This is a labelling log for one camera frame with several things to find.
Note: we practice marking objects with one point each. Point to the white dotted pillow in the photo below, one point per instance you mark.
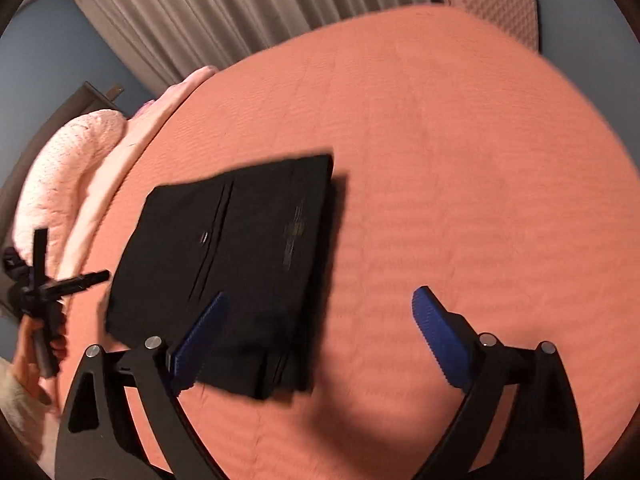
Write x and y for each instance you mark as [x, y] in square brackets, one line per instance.
[65, 160]

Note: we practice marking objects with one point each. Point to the person's left hand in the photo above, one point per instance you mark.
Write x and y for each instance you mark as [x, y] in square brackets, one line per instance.
[37, 360]

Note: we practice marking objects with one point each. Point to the lilac cloth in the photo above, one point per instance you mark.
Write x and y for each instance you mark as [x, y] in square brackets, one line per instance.
[147, 106]

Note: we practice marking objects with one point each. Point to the person's left forearm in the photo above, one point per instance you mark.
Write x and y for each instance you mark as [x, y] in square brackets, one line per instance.
[20, 410]

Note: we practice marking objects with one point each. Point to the black pants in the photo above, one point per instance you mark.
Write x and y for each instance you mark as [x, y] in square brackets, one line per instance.
[240, 230]

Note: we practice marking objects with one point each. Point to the pink suitcase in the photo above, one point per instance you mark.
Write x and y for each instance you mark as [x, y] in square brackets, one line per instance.
[495, 5]

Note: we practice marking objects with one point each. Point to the dark brown headboard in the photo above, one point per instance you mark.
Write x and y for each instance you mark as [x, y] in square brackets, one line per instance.
[60, 110]

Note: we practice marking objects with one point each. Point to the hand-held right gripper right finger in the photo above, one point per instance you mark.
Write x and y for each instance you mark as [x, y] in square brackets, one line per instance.
[440, 335]

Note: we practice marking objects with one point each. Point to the pink quilted bed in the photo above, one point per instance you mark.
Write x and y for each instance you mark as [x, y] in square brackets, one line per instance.
[450, 160]

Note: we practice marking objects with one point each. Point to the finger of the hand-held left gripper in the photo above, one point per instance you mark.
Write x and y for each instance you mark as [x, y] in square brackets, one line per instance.
[41, 255]
[80, 281]

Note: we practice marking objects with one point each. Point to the pale pink blanket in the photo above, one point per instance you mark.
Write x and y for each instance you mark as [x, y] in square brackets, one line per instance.
[107, 180]

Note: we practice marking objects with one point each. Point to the grey curtain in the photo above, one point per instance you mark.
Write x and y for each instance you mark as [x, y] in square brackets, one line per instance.
[225, 10]

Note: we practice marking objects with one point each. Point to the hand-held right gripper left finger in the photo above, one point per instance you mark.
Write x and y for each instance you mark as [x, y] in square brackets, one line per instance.
[200, 340]

